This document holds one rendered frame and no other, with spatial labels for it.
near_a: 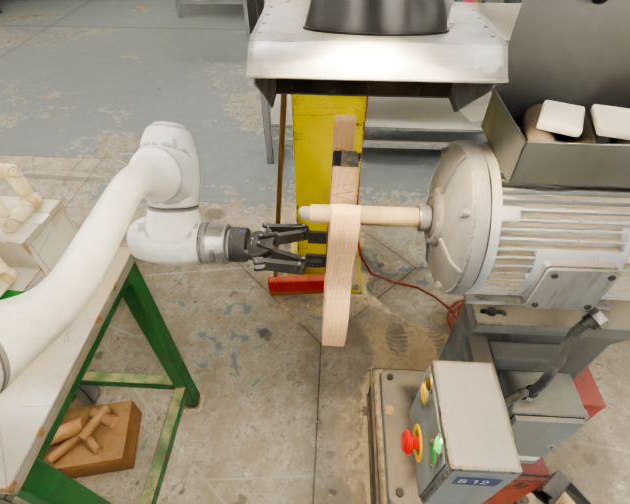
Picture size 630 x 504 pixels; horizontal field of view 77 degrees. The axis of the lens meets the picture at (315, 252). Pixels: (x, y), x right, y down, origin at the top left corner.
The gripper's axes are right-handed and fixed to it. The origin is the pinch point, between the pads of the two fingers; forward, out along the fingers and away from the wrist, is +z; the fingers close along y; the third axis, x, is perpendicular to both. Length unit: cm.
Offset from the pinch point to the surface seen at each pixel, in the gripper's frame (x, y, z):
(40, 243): -3, -1, -64
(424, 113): -56, -224, 68
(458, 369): 0.8, 28.2, 21.5
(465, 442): -0.3, 39.0, 20.3
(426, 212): 17.4, 10.1, 16.0
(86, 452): -98, 7, -84
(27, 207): 3, -5, -66
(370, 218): 15.9, 10.3, 7.1
